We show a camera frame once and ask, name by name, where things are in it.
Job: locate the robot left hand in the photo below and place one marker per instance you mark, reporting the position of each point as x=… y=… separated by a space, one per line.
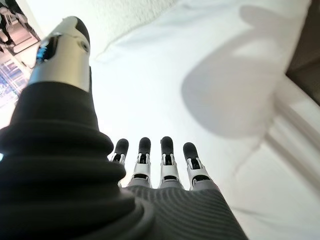
x=62 y=175

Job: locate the white fitted bed sheet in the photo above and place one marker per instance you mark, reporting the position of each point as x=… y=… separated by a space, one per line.
x=295 y=130

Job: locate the white textured fringed blanket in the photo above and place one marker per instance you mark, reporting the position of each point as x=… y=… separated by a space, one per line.
x=112 y=20

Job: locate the brown tufted bed frame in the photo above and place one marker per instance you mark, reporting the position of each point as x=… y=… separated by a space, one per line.
x=307 y=50

